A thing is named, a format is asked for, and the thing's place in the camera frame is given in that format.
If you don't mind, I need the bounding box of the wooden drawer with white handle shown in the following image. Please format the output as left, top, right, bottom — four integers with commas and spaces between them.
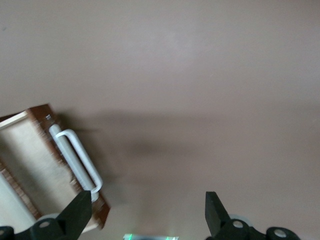
0, 103, 111, 231

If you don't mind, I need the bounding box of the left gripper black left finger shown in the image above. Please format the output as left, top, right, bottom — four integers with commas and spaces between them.
0, 190, 93, 240

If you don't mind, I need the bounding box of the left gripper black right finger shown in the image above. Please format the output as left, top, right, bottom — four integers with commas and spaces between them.
204, 191, 300, 240

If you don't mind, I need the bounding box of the white bar drawer handle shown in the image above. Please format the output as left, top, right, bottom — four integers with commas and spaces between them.
48, 124, 104, 204

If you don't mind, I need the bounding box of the cream plastic storage box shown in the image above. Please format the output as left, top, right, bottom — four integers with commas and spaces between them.
0, 172, 37, 228

